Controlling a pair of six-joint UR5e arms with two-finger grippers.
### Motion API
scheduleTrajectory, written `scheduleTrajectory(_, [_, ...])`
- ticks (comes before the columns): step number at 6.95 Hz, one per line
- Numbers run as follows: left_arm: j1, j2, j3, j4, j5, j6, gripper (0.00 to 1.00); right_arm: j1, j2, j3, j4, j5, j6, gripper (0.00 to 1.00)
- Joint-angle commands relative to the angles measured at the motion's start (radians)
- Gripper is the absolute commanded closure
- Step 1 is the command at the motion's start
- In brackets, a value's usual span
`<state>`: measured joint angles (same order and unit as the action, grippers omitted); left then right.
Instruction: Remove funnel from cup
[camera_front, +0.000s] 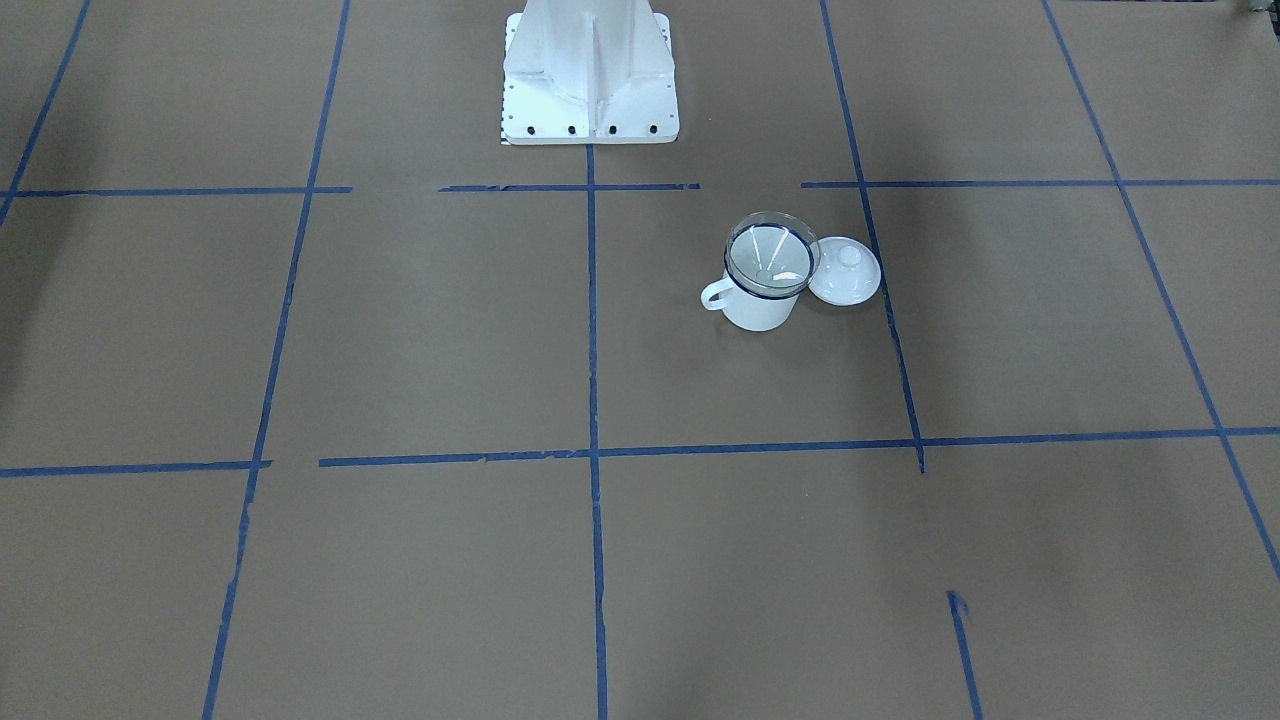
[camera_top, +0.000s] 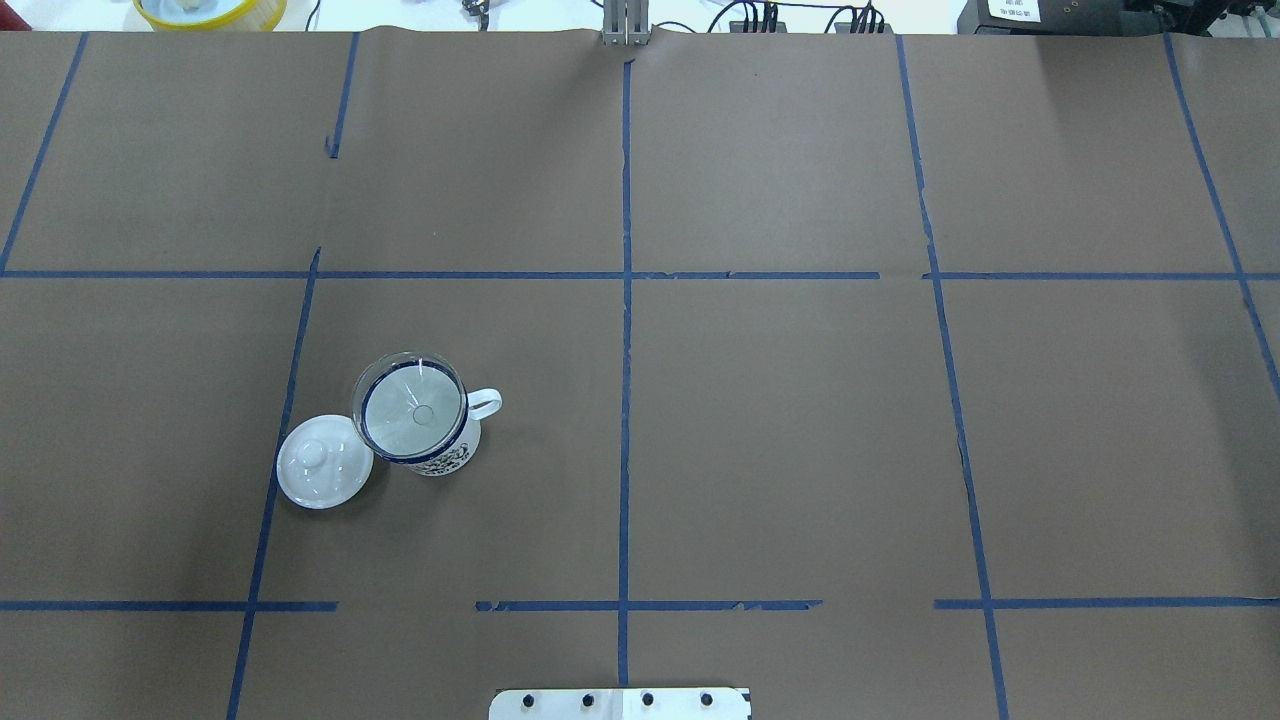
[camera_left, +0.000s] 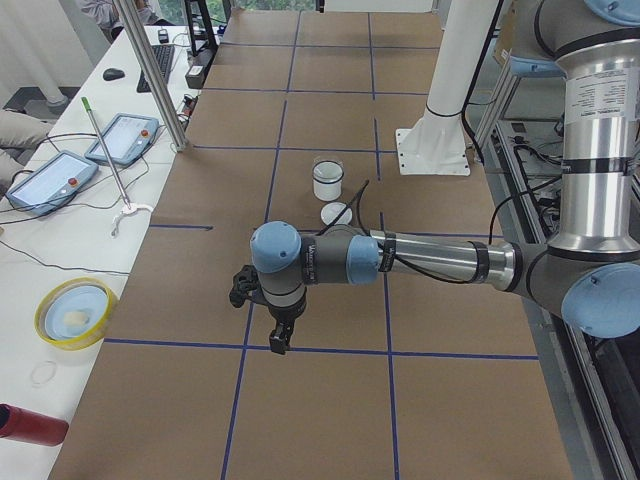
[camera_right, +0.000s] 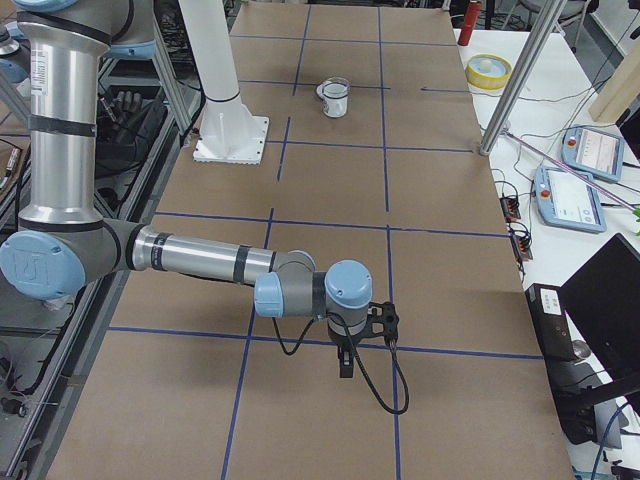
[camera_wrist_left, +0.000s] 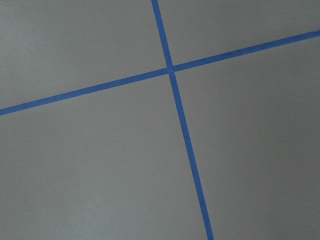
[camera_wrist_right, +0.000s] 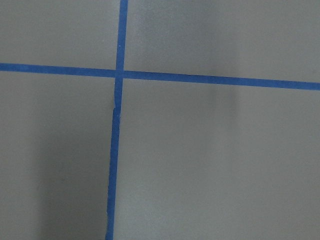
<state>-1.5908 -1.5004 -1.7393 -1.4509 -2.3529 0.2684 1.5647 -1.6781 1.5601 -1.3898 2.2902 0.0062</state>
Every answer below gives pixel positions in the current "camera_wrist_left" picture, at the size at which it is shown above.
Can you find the long blue tape strip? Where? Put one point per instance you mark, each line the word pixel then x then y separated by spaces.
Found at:
pixel 159 72

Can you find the crossing blue tape strip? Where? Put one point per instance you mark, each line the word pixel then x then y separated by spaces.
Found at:
pixel 182 120

